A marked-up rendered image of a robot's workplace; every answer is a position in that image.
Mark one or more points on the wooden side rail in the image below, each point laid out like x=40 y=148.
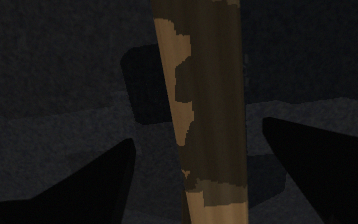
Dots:
x=200 y=43

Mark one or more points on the brown wooden post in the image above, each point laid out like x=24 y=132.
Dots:
x=186 y=219

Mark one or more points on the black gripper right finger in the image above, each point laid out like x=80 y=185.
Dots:
x=323 y=164

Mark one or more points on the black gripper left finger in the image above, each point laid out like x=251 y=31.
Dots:
x=96 y=194

